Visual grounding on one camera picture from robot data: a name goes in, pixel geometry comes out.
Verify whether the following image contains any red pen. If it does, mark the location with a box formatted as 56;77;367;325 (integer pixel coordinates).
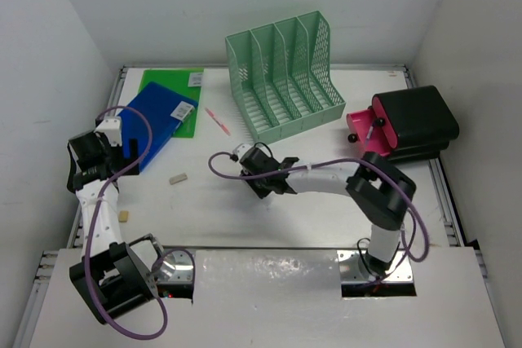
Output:
205;108;231;136

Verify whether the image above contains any pink drawer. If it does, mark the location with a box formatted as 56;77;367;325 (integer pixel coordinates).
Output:
346;107;392;156

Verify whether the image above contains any black drawer box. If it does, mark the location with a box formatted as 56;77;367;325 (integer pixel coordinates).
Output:
371;86;460;163

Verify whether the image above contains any light blue pen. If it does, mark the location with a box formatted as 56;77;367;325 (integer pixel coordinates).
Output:
364;121;375;147

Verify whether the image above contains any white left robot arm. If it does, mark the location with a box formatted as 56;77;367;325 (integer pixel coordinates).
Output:
67;131;157;324

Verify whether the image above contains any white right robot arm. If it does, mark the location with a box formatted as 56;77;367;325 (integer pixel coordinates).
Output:
232;144;417;278

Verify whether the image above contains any blue plastic folder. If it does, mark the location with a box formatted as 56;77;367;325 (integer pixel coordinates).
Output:
117;82;198;172

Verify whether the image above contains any beige eraser block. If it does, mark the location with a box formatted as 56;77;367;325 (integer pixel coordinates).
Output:
169;173;188;185

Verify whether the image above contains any small beige eraser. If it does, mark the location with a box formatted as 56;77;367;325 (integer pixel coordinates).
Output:
118;210;129;222

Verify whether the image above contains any green plastic folder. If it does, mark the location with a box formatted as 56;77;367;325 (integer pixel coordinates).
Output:
139;68;204;139

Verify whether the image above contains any green mesh file organizer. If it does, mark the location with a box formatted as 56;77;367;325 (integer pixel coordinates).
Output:
225;11;346;144

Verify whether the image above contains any white front cover board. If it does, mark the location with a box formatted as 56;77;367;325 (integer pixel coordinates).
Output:
30;247;507;348

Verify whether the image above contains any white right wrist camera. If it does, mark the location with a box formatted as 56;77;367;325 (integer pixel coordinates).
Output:
231;143;254;162

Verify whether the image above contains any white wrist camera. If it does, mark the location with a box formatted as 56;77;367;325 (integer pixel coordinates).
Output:
231;143;254;162
95;117;122;147

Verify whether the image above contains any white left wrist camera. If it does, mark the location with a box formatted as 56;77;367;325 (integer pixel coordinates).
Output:
95;117;122;147

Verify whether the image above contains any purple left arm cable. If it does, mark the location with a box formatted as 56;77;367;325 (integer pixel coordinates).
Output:
83;105;169;340

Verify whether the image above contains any aluminium frame rail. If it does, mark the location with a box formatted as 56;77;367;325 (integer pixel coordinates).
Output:
11;67;127;347

